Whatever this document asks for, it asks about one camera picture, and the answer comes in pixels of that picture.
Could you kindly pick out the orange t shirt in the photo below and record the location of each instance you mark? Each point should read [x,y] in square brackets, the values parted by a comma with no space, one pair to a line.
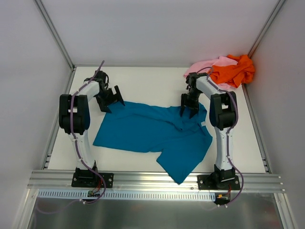
[233,70]

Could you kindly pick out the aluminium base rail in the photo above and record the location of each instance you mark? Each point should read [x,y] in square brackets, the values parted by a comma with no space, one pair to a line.
[154,181]

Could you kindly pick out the black mounting plate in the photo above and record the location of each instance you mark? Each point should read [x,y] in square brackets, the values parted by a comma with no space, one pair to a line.
[210,182]
[91,180]

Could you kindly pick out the white slotted cable duct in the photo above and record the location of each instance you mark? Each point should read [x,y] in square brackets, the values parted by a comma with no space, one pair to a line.
[127,195]

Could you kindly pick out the left aluminium corner post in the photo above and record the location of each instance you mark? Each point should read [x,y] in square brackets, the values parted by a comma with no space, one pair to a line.
[54,33]

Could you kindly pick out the pink t shirt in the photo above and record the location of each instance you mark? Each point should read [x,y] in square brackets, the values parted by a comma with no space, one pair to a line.
[202,66]

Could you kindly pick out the right aluminium corner post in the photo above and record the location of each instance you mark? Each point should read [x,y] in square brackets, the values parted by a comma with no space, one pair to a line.
[266,26]

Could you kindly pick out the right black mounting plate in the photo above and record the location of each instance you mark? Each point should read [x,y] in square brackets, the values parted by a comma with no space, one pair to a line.
[210,182]

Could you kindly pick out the teal blue t shirt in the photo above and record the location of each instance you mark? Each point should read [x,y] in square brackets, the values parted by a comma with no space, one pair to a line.
[181,140]

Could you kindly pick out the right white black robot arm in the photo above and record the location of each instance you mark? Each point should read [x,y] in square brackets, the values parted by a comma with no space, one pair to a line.
[223,116]

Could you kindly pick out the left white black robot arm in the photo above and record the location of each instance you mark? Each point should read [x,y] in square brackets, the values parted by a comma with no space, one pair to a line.
[74,119]

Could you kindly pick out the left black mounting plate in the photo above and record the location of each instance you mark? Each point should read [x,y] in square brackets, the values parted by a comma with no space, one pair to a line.
[91,180]

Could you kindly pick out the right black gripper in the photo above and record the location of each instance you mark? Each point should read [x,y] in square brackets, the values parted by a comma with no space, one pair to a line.
[189,103]

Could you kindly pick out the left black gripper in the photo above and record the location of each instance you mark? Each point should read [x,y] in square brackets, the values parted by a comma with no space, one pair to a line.
[108,98]

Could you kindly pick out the aluminium corner post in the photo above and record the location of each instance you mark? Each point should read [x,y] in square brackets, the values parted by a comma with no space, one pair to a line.
[266,26]
[54,33]

